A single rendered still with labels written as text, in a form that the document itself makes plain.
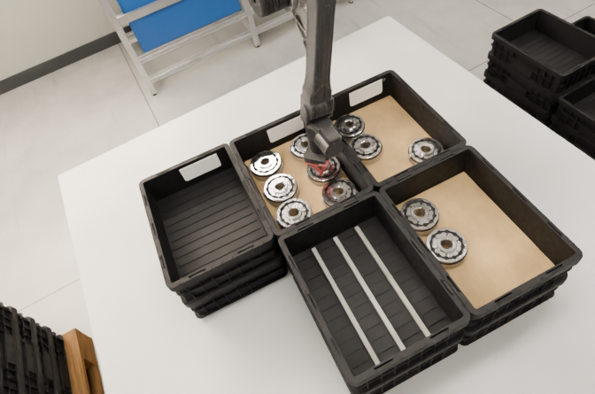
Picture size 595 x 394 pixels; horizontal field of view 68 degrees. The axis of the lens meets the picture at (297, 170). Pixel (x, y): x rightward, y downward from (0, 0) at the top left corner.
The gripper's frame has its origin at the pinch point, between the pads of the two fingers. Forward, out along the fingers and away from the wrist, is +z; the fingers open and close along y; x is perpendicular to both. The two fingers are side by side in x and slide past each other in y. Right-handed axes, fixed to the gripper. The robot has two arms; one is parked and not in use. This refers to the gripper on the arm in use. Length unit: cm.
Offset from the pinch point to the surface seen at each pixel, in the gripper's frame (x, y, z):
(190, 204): 37.1, -22.3, 4.2
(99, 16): 244, 141, 68
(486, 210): -47.5, -1.0, 3.6
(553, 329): -68, -24, 16
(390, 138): -16.1, 18.7, 4.4
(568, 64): -74, 108, 40
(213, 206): 29.3, -20.9, 4.2
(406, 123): -19.5, 26.3, 4.6
